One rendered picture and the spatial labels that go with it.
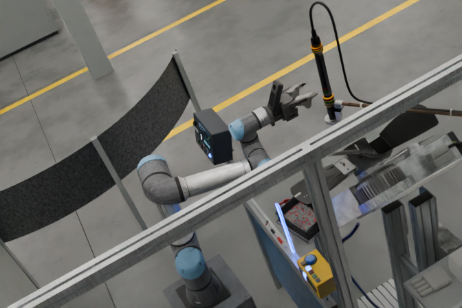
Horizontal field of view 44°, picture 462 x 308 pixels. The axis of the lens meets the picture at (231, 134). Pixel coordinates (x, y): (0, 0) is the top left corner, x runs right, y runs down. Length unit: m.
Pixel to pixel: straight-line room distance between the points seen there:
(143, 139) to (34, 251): 1.37
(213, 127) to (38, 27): 5.41
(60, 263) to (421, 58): 3.42
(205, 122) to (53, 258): 2.12
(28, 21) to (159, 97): 4.15
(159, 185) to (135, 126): 1.92
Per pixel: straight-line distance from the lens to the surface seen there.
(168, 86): 4.21
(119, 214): 4.66
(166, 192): 2.07
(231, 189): 1.34
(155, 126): 4.11
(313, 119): 4.79
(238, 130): 2.14
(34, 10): 8.00
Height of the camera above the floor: 2.94
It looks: 37 degrees down
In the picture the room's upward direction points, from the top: 21 degrees counter-clockwise
